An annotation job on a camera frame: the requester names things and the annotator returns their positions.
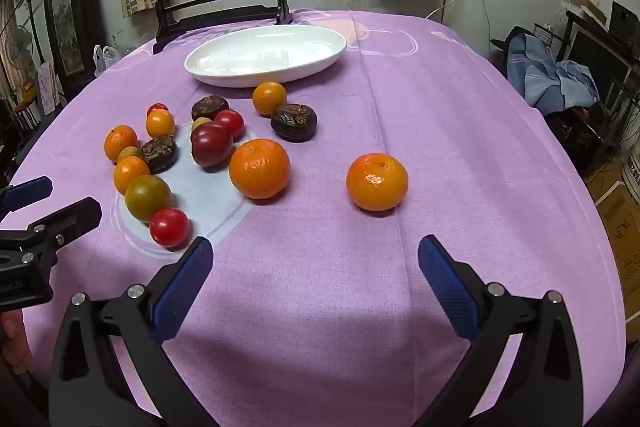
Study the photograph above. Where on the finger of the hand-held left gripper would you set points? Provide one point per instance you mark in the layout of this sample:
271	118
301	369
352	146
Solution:
27	193
70	214

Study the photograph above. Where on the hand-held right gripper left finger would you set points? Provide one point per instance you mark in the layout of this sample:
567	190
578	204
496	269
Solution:
185	287

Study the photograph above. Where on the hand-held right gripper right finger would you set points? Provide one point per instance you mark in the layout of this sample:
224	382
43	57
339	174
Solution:
445	287

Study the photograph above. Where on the red cherry tomato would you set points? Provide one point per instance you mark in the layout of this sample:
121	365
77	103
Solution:
157	108
230	123
169	227

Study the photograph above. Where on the orange cherry tomato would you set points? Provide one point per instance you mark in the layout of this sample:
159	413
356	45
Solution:
160	123
131	174
269	98

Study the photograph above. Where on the green-orange tomato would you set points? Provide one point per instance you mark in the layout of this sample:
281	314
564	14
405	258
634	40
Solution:
148	198

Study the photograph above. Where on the small tan longan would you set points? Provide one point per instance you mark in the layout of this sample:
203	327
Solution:
127	153
200	123

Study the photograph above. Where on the small orange mandarin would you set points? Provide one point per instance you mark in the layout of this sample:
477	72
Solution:
120	143

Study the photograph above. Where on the dark brown water chestnut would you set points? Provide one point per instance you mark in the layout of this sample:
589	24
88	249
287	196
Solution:
210	107
294	122
159	153

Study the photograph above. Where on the large orange mandarin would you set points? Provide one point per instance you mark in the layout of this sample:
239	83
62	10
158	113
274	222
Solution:
377	182
260	168

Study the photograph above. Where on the dark red tomato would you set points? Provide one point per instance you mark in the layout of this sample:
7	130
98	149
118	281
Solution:
211	146

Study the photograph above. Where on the white oval plate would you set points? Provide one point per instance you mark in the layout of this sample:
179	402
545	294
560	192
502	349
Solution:
265	55

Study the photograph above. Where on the person's left hand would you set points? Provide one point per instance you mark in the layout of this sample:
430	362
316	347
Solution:
12	342

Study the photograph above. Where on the pink hanging cloth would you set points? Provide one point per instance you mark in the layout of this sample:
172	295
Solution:
48	87

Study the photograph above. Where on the purple tablecloth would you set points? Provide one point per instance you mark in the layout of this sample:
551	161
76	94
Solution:
325	257

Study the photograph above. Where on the standing fan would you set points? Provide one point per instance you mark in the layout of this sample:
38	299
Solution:
20	47

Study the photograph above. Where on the white plastic bag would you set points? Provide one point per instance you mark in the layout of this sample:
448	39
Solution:
106	59

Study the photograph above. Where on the cardboard box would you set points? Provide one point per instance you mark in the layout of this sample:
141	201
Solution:
620	222

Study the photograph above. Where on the blue clothes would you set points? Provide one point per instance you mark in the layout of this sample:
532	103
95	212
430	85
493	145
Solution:
555	82

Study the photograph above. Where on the black monitor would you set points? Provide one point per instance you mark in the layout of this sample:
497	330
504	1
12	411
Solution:
597	57

